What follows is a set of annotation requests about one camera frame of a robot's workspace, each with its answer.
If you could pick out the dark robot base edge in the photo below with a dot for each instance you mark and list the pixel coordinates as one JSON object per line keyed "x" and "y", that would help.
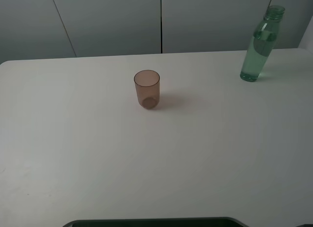
{"x": 167, "y": 222}

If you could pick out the green translucent water bottle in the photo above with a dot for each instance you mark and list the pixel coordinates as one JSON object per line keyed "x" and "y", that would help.
{"x": 262, "y": 43}

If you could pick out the pink translucent plastic cup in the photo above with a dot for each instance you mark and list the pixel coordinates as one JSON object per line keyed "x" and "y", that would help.
{"x": 147, "y": 85}

